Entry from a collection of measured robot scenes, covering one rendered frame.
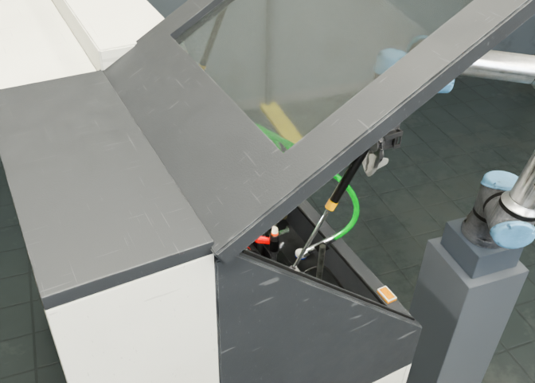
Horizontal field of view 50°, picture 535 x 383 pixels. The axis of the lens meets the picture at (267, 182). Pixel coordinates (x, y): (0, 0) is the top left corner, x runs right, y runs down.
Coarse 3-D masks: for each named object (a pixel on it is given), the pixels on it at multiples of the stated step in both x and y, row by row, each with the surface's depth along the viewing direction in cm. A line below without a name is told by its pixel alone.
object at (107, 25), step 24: (72, 0) 168; (96, 0) 169; (120, 0) 169; (144, 0) 170; (72, 24) 166; (96, 24) 154; (120, 24) 155; (144, 24) 155; (96, 48) 143; (120, 48) 144
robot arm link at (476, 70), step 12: (480, 60) 150; (492, 60) 150; (504, 60) 150; (516, 60) 150; (528, 60) 150; (468, 72) 152; (480, 72) 151; (492, 72) 151; (504, 72) 151; (516, 72) 150; (528, 72) 150
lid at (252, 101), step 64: (192, 0) 146; (256, 0) 136; (320, 0) 126; (384, 0) 116; (448, 0) 108; (512, 0) 99; (128, 64) 141; (192, 64) 129; (256, 64) 122; (320, 64) 113; (384, 64) 106; (448, 64) 97; (192, 128) 116; (256, 128) 108; (320, 128) 101; (384, 128) 97; (192, 192) 106; (256, 192) 99
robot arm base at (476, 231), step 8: (472, 216) 185; (480, 216) 181; (464, 224) 188; (472, 224) 184; (480, 224) 182; (464, 232) 187; (472, 232) 184; (480, 232) 182; (488, 232) 182; (472, 240) 185; (480, 240) 183; (488, 240) 183
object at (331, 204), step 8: (368, 152) 105; (360, 160) 105; (352, 168) 106; (344, 176) 107; (352, 176) 107; (344, 184) 107; (336, 192) 108; (344, 192) 109; (328, 200) 110; (336, 200) 109; (328, 208) 110; (320, 224) 112; (304, 248) 114; (296, 264) 116
